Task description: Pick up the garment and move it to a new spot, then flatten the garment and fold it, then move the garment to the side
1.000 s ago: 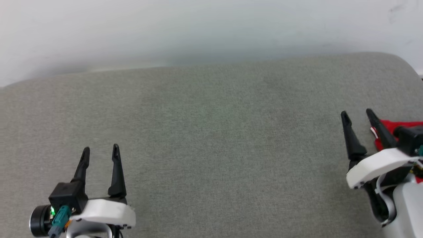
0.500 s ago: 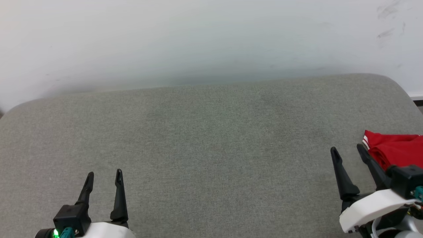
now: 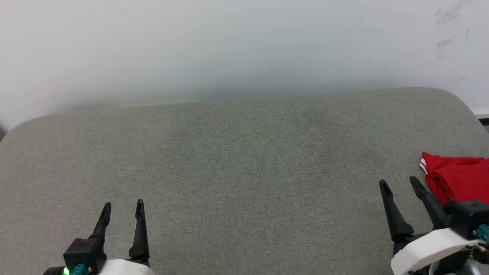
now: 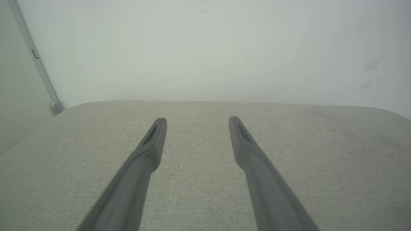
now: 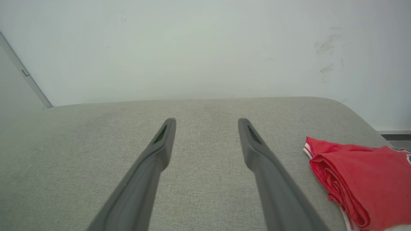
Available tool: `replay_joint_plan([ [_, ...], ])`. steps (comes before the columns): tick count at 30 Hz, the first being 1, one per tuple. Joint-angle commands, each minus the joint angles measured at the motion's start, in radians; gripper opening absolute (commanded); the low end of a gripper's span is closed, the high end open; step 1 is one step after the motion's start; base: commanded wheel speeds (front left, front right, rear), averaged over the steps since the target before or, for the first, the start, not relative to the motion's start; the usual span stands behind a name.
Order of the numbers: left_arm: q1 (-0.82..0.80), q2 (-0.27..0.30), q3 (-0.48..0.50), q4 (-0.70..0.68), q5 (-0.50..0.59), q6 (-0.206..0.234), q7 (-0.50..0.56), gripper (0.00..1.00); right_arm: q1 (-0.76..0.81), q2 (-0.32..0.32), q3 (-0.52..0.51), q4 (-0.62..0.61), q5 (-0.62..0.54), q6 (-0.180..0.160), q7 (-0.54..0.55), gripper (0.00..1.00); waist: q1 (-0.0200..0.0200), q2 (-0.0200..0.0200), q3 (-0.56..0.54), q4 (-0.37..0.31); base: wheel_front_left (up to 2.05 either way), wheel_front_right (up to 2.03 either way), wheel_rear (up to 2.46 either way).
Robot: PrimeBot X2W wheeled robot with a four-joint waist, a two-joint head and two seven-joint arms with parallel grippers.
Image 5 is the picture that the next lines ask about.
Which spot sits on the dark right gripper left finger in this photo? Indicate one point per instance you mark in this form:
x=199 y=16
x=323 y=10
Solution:
x=135 y=199

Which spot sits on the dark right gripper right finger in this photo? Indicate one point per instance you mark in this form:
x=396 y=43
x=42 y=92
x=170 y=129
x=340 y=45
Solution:
x=279 y=199

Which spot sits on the red white basketball jersey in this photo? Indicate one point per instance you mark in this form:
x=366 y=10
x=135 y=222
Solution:
x=369 y=179

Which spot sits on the grey fabric sofa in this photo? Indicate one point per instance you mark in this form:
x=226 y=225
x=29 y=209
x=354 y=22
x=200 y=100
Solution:
x=205 y=192

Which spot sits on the dark baseboard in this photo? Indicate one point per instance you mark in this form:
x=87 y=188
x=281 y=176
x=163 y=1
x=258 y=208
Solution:
x=398 y=136

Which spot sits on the grey metal wall strip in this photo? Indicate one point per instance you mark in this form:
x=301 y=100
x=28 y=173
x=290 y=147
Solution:
x=32 y=84

